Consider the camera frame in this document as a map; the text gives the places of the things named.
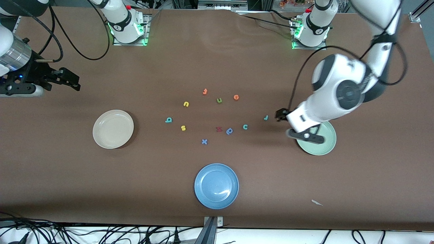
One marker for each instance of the silver metal device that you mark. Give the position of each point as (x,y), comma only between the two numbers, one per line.
(220,5)

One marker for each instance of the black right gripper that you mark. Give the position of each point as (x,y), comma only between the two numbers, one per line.
(33,72)

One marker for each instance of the beige round plate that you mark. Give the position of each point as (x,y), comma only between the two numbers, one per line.
(113,129)

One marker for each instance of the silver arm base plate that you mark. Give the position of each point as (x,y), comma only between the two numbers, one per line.
(146,30)
(308,48)

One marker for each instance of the blue foam letter a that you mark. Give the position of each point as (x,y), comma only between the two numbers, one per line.
(229,131)

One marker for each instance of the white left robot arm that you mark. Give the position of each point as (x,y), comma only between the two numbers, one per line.
(339,84)

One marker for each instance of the dried orange plant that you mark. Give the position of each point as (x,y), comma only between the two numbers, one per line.
(291,2)

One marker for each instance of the blue round plate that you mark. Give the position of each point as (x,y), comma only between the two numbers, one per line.
(216,186)

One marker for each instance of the brown table cover mat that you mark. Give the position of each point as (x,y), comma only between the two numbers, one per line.
(67,169)

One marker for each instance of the white paper scrap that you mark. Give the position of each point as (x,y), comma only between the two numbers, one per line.
(317,202)

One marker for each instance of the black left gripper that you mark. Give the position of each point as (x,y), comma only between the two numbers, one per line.
(281,114)

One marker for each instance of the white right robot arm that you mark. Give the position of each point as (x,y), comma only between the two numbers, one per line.
(123,25)

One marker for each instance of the silver metal bracket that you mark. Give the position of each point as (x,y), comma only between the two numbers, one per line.
(219,222)

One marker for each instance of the aluminium corner profile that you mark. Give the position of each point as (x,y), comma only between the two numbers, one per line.
(417,13)

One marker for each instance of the green round plate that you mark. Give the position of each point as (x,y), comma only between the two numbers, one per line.
(325,145)

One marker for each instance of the black plug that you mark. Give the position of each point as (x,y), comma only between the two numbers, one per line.
(176,238)
(147,239)

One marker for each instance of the grey aluminium post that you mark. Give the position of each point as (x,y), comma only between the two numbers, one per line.
(206,234)

